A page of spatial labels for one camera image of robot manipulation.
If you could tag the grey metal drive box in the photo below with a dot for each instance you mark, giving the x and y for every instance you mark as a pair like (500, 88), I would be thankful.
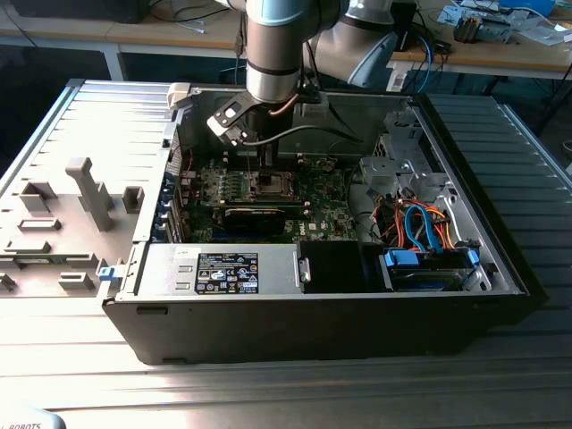
(496, 31)

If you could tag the silver power supply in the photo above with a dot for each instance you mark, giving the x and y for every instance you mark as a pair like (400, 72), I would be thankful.
(161, 268)

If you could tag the CPU socket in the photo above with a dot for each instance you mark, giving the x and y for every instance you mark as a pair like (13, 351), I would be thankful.
(272, 199)

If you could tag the metal locking lever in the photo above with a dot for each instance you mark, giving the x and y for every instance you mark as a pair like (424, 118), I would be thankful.
(247, 163)

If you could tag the blue plastic clip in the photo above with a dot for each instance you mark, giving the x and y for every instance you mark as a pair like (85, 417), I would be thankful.
(106, 273)

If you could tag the black graphics card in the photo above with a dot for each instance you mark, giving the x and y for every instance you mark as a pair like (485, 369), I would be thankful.
(254, 221)

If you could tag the dark heatsink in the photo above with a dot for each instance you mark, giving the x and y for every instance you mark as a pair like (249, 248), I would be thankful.
(467, 29)

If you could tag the wooden desk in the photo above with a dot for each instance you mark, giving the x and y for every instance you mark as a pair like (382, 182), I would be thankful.
(491, 56)
(89, 33)

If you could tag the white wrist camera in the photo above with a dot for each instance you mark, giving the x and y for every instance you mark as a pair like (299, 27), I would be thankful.
(225, 129)

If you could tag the black RAM slot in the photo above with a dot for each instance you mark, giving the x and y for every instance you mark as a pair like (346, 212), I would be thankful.
(237, 168)
(237, 159)

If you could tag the blue card retainer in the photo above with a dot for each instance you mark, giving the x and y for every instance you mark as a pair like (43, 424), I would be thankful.
(167, 185)

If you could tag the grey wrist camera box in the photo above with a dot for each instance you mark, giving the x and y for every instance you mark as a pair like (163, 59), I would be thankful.
(315, 105)

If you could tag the black monitor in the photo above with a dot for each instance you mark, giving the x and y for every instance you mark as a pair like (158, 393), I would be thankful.
(80, 9)

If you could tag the hard disk in blue carrier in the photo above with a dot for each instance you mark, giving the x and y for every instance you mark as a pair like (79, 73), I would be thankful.
(402, 259)

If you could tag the white barcode tag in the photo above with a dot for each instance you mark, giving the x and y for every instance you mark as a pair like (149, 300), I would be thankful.
(397, 80)

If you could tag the small CPU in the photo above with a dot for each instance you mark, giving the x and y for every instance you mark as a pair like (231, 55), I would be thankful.
(273, 184)

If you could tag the green motherboard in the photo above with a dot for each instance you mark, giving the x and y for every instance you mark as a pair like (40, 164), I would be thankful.
(326, 214)

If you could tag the grey parts rack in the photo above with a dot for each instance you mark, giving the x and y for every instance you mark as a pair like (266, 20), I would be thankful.
(94, 196)

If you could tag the metal drive cage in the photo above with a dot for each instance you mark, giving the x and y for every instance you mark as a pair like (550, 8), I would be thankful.
(389, 170)

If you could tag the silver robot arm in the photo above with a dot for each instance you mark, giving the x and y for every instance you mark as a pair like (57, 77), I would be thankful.
(272, 53)

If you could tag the beige case latch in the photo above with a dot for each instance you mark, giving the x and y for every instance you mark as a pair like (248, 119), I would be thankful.
(179, 95)

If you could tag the black PC case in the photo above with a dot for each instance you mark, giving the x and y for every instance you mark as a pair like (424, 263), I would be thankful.
(290, 330)

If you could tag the blue box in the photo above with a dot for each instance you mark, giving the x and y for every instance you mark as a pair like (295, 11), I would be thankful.
(527, 4)

